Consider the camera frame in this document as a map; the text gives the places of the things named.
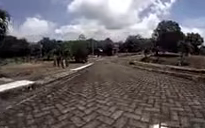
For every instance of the dry grass ground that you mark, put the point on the dry grass ground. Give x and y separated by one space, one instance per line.
26 70

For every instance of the large dark round tree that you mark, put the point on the large dark round tree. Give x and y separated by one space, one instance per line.
168 33

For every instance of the grey brick paved road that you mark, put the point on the grey brick paved road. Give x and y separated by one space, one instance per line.
116 96

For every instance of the pale concrete kerb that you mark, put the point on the pale concrete kerb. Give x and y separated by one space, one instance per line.
10 86

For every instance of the small dark tree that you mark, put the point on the small dark tree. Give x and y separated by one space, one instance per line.
194 40

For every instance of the group of young trees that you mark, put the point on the group of young trees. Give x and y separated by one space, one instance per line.
60 56

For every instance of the grey stone kerb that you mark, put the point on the grey stone kerb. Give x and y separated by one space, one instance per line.
176 68

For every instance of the row of trees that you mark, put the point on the row of trees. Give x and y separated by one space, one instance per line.
13 46

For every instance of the green bush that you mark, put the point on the green bush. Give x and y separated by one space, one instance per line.
80 51

